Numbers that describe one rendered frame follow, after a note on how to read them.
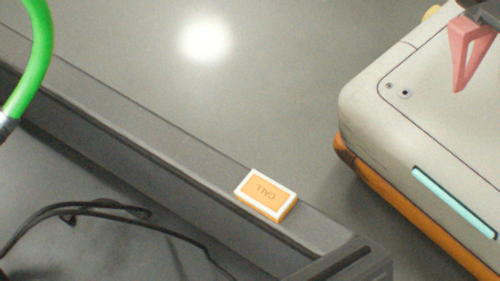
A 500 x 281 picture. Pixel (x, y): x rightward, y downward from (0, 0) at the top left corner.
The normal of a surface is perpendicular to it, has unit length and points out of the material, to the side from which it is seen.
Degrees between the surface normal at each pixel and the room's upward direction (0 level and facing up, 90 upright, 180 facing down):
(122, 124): 0
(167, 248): 0
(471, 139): 0
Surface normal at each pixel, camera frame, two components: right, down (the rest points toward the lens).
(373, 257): 0.32, -0.87
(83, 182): -0.11, -0.54
